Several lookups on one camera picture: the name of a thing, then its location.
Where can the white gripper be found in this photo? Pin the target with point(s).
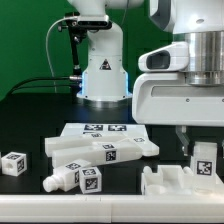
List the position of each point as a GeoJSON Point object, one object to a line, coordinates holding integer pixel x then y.
{"type": "Point", "coordinates": [165, 99]}

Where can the white chair seat part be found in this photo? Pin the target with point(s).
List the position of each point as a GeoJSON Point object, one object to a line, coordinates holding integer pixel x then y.
{"type": "Point", "coordinates": [175, 180]}

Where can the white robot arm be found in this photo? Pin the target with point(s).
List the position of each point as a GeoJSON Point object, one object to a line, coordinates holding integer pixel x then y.
{"type": "Point", "coordinates": [200, 23]}

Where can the white flat chair back panel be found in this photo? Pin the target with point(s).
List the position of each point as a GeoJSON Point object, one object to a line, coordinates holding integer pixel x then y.
{"type": "Point", "coordinates": [82, 128]}

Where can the white long side bar lower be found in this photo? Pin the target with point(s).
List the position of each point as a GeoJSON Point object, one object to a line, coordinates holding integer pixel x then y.
{"type": "Point", "coordinates": [102, 153]}

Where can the white long side bar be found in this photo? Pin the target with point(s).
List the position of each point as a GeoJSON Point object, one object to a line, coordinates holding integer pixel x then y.
{"type": "Point", "coordinates": [63, 142]}
{"type": "Point", "coordinates": [102, 153]}

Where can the white cube nut with tag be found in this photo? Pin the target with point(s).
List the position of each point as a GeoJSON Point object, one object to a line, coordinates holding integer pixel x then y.
{"type": "Point", "coordinates": [90, 180]}

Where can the white long side bar upper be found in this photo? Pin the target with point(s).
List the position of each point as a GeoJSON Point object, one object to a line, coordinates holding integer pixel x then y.
{"type": "Point", "coordinates": [63, 142]}

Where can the white cube nut far left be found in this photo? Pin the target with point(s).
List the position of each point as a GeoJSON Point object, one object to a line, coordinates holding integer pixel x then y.
{"type": "Point", "coordinates": [14, 163]}

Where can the white L-shaped border fence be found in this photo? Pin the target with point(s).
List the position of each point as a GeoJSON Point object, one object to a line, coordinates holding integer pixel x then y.
{"type": "Point", "coordinates": [168, 207]}

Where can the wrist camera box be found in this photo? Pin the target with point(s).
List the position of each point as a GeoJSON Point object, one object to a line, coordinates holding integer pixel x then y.
{"type": "Point", "coordinates": [173, 57]}

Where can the black camera on stand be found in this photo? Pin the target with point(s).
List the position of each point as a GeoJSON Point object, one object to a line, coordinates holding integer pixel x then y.
{"type": "Point", "coordinates": [76, 23]}

